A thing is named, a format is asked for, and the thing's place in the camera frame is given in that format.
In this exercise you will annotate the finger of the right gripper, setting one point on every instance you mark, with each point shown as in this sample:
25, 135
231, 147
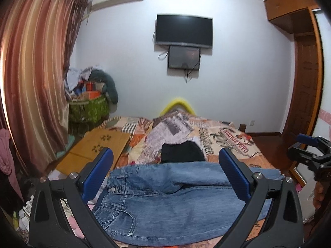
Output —
307, 140

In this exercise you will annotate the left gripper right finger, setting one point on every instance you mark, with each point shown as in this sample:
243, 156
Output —
283, 225

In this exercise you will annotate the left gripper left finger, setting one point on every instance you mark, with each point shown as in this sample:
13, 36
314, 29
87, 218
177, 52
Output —
49, 226

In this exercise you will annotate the blue denim jeans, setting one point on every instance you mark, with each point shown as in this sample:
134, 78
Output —
169, 204

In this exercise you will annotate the pink hanging cloth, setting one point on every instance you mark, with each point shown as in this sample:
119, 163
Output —
7, 162

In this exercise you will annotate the bamboo lap desk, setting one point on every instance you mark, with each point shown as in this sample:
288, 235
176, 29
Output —
87, 149

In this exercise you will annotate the green storage basket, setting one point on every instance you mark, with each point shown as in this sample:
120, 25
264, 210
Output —
88, 110

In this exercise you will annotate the black folded garment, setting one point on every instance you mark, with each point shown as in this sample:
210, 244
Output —
180, 153

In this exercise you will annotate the newspaper print bedspread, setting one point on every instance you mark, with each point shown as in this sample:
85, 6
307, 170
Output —
148, 136

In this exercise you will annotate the wooden wardrobe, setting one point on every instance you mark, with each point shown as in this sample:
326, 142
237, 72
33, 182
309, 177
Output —
296, 18

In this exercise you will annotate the yellow chair back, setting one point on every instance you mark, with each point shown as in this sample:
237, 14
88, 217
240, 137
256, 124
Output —
178, 103

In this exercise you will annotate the striped red curtain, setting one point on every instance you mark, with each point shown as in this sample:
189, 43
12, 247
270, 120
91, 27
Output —
37, 40

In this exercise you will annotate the small wall monitor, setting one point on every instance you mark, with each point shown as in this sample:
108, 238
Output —
185, 58

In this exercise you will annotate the black wall television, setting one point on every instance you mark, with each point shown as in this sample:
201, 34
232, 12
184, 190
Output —
184, 30

